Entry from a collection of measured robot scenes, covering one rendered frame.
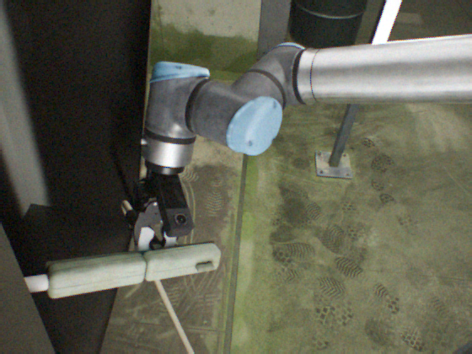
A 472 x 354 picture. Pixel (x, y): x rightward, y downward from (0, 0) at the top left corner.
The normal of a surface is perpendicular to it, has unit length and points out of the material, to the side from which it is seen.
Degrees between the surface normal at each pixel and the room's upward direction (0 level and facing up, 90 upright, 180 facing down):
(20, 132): 90
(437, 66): 61
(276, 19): 90
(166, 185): 25
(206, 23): 90
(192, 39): 90
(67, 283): 71
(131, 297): 0
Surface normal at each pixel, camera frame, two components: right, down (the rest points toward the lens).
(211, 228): 0.04, -0.67
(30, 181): -0.04, 0.74
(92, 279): 0.51, 0.39
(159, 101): -0.49, 0.19
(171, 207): 0.45, -0.57
